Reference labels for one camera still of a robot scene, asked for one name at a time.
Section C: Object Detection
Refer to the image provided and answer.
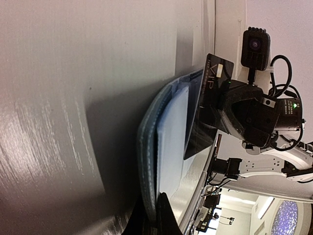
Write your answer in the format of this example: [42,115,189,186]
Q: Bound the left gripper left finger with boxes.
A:
[123,196,151,235]

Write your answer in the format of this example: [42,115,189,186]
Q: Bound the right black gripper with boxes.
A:
[215,80,305,147]

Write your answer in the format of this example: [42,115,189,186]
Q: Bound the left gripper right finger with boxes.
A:
[156,192,183,235]

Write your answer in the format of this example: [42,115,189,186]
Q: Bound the black VIP card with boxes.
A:
[183,53,234,160]

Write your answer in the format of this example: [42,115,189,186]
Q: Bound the blue card holder wallet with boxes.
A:
[136,70,216,227]

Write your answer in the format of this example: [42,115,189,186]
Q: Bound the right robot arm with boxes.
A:
[210,80,313,184]

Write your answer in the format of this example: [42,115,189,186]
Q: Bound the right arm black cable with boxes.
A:
[268,55,305,98]

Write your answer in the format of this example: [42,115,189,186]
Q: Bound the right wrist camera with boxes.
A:
[241,27,270,71]

